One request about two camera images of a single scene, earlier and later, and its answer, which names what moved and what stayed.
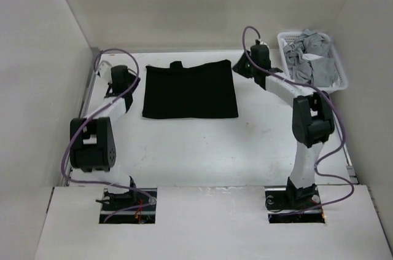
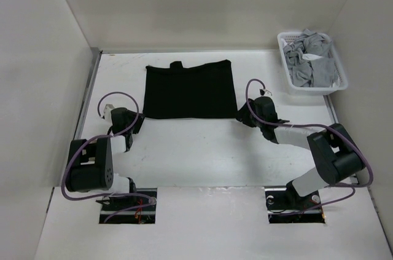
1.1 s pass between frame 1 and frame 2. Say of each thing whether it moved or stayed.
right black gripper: moved
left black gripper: moved
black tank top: stayed
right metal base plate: stayed
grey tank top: stayed
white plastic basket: stayed
